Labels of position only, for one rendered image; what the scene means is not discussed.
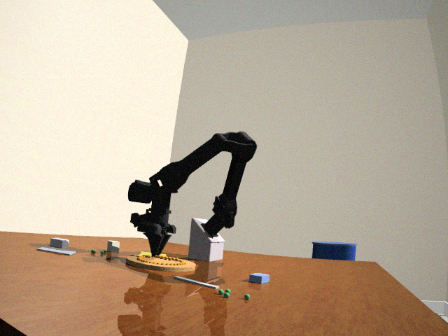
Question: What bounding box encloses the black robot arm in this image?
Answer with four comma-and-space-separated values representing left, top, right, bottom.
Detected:
128, 131, 257, 237

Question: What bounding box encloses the white rectangular sheet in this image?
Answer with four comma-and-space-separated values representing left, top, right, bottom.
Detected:
37, 246, 77, 256

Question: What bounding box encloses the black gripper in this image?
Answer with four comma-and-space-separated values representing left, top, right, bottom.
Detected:
137, 205, 176, 257

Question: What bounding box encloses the light blue flat block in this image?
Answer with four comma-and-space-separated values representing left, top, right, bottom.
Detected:
249, 273, 270, 284

